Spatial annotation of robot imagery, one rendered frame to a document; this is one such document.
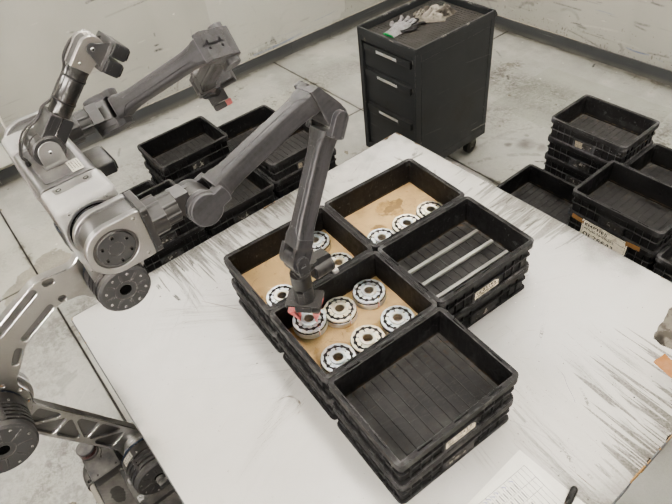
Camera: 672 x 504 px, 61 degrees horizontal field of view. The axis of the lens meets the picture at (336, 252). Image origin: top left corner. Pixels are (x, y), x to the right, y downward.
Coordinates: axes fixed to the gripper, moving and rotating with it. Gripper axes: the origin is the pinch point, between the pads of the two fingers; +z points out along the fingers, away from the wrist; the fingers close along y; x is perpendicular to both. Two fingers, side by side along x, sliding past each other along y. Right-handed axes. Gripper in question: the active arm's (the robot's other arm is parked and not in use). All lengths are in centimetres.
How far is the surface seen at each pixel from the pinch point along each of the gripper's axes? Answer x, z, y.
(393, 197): -65, 7, -18
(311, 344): 4.1, 7.3, -0.8
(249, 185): -126, 52, 65
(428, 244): -41, 7, -33
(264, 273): -23.0, 7.3, 21.1
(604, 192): -114, 39, -106
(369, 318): -7.2, 7.0, -16.7
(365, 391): 18.0, 7.3, -18.9
